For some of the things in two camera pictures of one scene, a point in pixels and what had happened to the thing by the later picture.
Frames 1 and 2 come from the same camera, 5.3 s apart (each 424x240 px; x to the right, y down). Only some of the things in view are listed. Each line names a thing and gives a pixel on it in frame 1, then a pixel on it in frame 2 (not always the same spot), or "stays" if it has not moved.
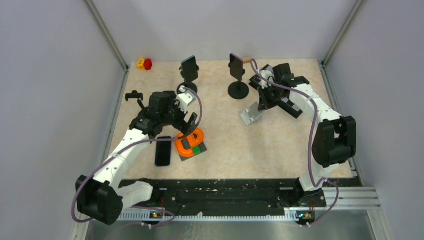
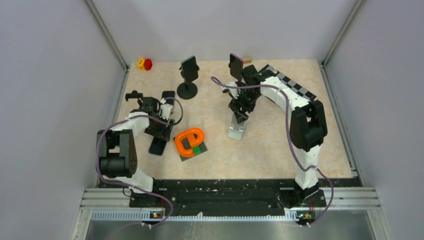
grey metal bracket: x=248 y=116 to x=237 y=130
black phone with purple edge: x=236 y=65 stays
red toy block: x=148 y=64 stays
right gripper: x=264 y=104 to x=235 y=105
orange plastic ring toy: x=194 y=138 stays
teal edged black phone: x=190 y=69 stays
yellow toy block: x=140 y=64 stays
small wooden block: x=247 y=60 stays
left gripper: x=182 y=125 to x=163 y=133
